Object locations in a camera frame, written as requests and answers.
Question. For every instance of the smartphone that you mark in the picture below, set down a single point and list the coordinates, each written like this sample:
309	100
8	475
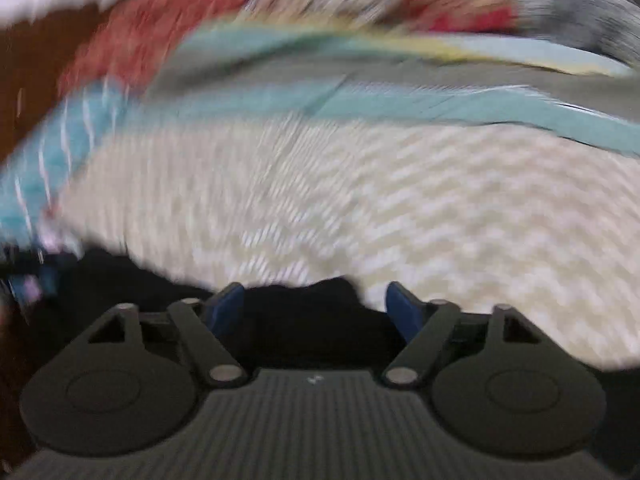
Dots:
30	280

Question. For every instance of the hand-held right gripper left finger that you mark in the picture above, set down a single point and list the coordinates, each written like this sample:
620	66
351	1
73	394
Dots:
226	309

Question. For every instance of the patchwork chevron bedspread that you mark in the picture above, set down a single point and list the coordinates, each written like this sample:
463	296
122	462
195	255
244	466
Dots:
350	185

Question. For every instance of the dark wooden headboard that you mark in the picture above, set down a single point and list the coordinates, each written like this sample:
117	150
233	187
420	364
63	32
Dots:
30	70

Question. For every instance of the red floral patchwork quilt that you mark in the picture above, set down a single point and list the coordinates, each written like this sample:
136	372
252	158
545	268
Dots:
130	40

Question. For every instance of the teal lattice pillow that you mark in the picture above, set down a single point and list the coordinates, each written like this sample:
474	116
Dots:
50	160

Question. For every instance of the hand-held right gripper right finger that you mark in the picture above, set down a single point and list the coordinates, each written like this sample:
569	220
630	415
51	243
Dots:
402	310

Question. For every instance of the black pants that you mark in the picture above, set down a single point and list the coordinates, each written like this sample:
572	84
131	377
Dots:
310	325

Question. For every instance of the blue white patterned quilt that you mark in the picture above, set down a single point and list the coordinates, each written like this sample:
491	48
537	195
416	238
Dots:
575	0

